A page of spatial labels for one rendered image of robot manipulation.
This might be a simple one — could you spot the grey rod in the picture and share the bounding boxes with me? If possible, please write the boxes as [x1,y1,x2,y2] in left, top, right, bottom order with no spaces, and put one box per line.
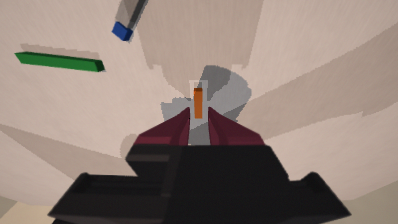
[115,0,146,29]

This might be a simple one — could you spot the green rod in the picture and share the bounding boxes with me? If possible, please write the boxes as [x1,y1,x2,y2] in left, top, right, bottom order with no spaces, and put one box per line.
[15,52,105,72]

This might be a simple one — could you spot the small blue cube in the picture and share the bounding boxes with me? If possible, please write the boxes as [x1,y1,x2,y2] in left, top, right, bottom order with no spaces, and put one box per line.
[112,21,133,41]

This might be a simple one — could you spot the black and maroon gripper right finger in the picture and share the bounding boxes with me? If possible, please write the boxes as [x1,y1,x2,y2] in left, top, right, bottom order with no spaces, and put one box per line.
[208,107,266,145]

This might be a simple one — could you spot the orange rod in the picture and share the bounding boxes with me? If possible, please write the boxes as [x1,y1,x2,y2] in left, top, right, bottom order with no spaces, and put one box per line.
[194,88,202,119]

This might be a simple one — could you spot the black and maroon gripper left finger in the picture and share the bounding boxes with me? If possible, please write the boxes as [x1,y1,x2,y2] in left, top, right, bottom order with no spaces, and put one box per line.
[132,107,190,146]

